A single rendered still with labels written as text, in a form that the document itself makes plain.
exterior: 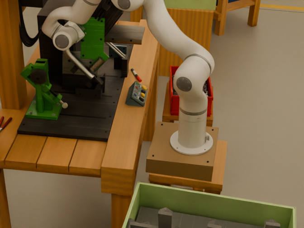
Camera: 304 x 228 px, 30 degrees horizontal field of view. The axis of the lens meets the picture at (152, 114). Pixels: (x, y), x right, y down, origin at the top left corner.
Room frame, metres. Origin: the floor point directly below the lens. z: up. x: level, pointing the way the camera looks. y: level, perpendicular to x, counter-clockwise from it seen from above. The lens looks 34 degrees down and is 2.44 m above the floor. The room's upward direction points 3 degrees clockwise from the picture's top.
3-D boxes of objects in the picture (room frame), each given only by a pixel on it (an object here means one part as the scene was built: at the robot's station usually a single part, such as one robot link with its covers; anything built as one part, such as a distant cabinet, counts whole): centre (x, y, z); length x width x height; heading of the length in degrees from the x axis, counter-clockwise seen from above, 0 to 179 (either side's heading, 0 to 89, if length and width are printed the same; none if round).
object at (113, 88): (2.62, 0.37, 0.89); 1.10 x 0.42 x 0.02; 176
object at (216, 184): (2.02, -0.18, 0.83); 0.32 x 0.32 x 0.04; 82
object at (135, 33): (2.69, 0.26, 1.11); 0.39 x 0.16 x 0.03; 86
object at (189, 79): (1.99, -0.16, 1.24); 0.19 x 0.12 x 0.24; 157
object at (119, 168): (2.60, 0.09, 0.82); 1.50 x 0.14 x 0.15; 176
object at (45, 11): (2.74, 0.50, 1.07); 0.30 x 0.18 x 0.34; 176
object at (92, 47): (2.54, 0.31, 1.17); 0.13 x 0.12 x 0.20; 176
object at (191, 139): (2.02, -0.18, 1.02); 0.19 x 0.19 x 0.18
